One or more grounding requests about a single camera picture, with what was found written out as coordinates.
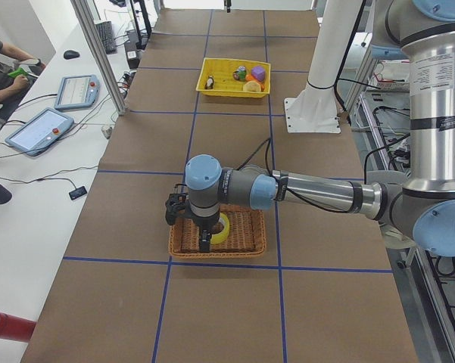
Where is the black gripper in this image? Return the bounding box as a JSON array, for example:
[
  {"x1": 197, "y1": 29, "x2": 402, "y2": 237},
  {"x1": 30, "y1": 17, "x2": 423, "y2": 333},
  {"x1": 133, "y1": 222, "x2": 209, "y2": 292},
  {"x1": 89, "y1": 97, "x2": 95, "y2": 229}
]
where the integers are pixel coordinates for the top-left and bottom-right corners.
[{"x1": 192, "y1": 213, "x2": 219, "y2": 253}]

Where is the small black device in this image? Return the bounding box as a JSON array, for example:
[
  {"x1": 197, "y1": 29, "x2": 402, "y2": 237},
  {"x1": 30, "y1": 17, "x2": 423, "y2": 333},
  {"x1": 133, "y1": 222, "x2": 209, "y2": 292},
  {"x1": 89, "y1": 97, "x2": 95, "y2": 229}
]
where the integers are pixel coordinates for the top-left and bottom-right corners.
[{"x1": 69, "y1": 186, "x2": 87, "y2": 200}]

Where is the near teach pendant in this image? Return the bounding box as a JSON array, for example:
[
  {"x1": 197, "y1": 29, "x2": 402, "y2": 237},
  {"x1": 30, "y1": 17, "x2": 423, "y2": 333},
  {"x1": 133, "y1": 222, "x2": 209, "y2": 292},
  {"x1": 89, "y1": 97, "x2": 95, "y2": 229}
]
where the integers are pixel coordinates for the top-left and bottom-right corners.
[{"x1": 5, "y1": 107, "x2": 73, "y2": 157}]

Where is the seated person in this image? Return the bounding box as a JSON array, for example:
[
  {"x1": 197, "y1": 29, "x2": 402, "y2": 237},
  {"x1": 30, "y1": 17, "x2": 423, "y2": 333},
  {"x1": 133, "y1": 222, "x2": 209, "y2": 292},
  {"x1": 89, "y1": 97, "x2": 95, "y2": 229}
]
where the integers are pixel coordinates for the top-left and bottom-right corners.
[{"x1": 0, "y1": 40, "x2": 36, "y2": 120}]

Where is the yellow tape roll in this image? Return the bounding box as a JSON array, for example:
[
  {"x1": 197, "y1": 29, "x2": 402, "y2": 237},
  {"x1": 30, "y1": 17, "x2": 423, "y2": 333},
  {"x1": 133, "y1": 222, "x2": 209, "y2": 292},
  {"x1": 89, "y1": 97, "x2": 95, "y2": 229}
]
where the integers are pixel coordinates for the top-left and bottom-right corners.
[{"x1": 210, "y1": 213, "x2": 230, "y2": 245}]

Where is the aluminium frame post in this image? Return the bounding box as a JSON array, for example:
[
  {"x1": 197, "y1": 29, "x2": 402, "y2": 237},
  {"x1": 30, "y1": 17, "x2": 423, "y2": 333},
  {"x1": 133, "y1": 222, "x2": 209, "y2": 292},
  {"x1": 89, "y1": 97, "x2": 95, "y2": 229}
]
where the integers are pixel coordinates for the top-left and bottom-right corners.
[{"x1": 70, "y1": 0, "x2": 126, "y2": 116}]

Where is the teach pendant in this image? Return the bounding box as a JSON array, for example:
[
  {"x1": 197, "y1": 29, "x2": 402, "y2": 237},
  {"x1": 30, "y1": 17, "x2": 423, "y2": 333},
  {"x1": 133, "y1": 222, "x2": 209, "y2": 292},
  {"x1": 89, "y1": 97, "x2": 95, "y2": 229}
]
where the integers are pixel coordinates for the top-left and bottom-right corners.
[
  {"x1": 54, "y1": 75, "x2": 100, "y2": 111},
  {"x1": 5, "y1": 107, "x2": 73, "y2": 157}
]

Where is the brown wicker basket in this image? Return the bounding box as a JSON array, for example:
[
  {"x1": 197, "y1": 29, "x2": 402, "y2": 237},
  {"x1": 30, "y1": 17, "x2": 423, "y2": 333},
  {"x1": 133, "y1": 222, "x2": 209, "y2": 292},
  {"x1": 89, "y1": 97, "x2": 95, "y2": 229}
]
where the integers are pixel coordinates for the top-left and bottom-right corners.
[{"x1": 168, "y1": 205, "x2": 266, "y2": 259}]

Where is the far teach pendant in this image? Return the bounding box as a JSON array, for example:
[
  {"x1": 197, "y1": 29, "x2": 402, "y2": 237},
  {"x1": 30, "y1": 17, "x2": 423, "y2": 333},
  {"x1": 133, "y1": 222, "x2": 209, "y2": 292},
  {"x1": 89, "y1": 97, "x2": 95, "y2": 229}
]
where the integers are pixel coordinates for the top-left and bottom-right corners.
[{"x1": 54, "y1": 75, "x2": 100, "y2": 111}]

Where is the red cylinder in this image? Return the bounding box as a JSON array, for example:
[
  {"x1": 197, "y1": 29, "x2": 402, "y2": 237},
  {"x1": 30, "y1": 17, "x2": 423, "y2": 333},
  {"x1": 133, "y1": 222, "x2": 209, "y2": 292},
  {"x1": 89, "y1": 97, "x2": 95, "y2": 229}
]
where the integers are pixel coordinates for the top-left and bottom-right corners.
[{"x1": 0, "y1": 312, "x2": 36, "y2": 343}]

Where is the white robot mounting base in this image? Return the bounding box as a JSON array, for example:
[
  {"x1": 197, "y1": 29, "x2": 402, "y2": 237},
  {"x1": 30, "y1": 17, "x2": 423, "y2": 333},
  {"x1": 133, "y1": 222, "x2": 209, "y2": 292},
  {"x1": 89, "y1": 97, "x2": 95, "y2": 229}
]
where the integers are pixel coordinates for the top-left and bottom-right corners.
[{"x1": 285, "y1": 1, "x2": 347, "y2": 134}]

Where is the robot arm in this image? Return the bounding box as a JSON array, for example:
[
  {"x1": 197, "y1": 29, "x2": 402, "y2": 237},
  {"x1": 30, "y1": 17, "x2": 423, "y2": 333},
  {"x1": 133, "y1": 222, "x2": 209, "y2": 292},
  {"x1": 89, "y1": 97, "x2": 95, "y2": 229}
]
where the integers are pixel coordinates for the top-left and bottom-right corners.
[
  {"x1": 372, "y1": 1, "x2": 455, "y2": 60},
  {"x1": 180, "y1": 10, "x2": 387, "y2": 268}
]

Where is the black computer mouse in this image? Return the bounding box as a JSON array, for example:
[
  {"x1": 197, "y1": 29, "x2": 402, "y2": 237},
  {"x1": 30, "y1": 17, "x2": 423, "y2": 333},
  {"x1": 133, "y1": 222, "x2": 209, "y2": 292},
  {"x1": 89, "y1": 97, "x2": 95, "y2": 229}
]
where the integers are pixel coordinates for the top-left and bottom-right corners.
[{"x1": 63, "y1": 50, "x2": 80, "y2": 60}]

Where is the purple foam cube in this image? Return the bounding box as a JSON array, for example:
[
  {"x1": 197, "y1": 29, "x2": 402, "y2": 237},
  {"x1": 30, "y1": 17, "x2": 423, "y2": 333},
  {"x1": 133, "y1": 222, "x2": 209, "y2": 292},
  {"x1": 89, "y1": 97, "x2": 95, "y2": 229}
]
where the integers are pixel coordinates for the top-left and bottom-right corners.
[{"x1": 251, "y1": 65, "x2": 266, "y2": 82}]

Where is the toy carrot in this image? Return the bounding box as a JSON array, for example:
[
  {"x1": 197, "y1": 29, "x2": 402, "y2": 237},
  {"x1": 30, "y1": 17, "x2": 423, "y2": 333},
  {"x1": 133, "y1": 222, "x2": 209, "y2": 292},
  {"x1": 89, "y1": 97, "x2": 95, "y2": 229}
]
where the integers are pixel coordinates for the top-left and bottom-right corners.
[{"x1": 245, "y1": 73, "x2": 265, "y2": 92}]

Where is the panda figurine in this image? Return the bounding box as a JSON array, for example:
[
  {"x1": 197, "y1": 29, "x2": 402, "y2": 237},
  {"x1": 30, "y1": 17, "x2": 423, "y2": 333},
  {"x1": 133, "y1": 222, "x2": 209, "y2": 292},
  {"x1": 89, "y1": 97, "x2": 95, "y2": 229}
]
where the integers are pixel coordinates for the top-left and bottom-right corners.
[{"x1": 204, "y1": 76, "x2": 215, "y2": 90}]

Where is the yellow woven basket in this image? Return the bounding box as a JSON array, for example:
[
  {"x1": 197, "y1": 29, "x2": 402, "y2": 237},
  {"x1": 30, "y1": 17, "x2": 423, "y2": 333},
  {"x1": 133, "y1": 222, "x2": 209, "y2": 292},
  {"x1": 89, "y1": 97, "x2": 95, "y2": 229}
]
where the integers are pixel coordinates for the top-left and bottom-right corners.
[{"x1": 196, "y1": 57, "x2": 271, "y2": 98}]

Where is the toy croissant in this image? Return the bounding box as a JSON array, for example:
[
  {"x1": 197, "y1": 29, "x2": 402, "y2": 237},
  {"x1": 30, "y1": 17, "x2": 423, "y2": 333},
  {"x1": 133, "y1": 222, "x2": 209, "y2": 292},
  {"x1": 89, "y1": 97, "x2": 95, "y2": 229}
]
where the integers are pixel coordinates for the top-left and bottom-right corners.
[{"x1": 242, "y1": 80, "x2": 262, "y2": 92}]

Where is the black keyboard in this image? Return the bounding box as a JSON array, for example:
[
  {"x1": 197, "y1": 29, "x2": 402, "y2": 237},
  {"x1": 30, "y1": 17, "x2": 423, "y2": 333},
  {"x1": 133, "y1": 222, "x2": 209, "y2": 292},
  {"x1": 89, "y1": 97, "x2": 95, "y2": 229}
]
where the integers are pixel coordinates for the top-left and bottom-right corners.
[{"x1": 95, "y1": 20, "x2": 117, "y2": 54}]

